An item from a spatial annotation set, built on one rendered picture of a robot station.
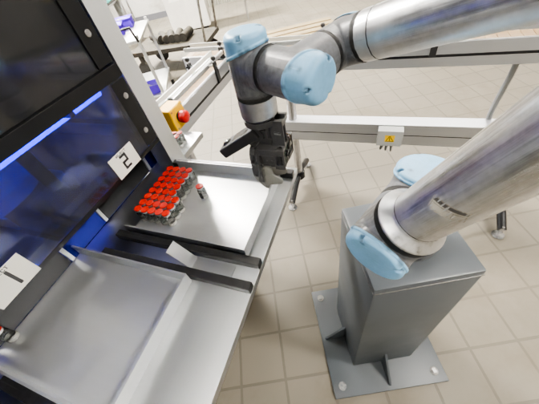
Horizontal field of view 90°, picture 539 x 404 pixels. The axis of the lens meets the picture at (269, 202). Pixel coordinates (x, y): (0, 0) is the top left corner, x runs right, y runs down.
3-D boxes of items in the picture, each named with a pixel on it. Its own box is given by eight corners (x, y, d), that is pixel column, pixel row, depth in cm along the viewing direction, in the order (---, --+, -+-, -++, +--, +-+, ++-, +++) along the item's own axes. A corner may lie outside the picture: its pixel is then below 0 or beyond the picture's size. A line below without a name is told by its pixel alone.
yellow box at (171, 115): (160, 131, 89) (150, 111, 84) (172, 119, 93) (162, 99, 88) (180, 132, 87) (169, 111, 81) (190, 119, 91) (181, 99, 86)
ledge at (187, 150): (154, 155, 98) (151, 151, 96) (173, 135, 106) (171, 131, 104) (187, 159, 93) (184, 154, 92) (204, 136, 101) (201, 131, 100)
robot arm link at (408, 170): (453, 204, 60) (478, 157, 50) (427, 246, 54) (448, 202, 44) (400, 183, 66) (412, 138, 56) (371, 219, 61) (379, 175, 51)
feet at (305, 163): (285, 210, 183) (283, 196, 173) (302, 162, 213) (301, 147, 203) (297, 212, 180) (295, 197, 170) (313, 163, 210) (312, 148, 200)
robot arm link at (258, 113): (230, 104, 50) (246, 83, 55) (237, 125, 54) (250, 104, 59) (268, 105, 48) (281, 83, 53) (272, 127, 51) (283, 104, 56)
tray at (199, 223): (131, 232, 72) (123, 225, 69) (180, 167, 87) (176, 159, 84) (247, 258, 60) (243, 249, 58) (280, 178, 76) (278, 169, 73)
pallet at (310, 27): (254, 63, 364) (253, 54, 355) (251, 42, 422) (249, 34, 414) (347, 43, 357) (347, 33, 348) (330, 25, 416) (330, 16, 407)
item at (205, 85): (166, 162, 97) (144, 123, 86) (133, 159, 102) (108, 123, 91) (237, 74, 138) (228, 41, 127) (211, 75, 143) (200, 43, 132)
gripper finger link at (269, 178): (284, 198, 67) (279, 170, 61) (261, 195, 69) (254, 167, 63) (287, 189, 69) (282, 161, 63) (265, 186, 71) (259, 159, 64)
